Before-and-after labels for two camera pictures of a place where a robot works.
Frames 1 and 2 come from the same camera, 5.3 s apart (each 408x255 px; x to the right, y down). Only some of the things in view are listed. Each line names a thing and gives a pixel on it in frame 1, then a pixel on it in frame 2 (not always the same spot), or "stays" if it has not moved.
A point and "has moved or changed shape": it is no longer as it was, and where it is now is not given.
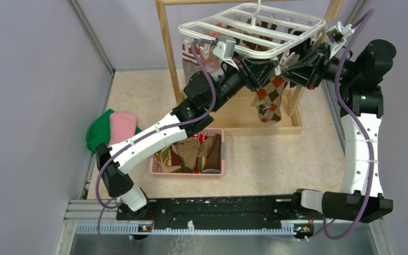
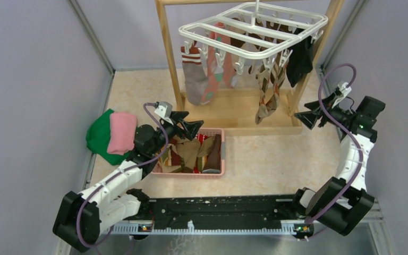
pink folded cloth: x=122 y=126 stays
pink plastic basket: x=155 y=170 stays
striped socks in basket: x=200 y=153 stays
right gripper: x=307 y=75 to x=308 y=118
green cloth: x=99 y=130 stays
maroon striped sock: x=190 y=66 stays
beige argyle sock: x=293 y=59 to x=277 y=74
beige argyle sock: x=268 y=100 has moved or changed shape
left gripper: x=255 y=71 to x=190 y=127
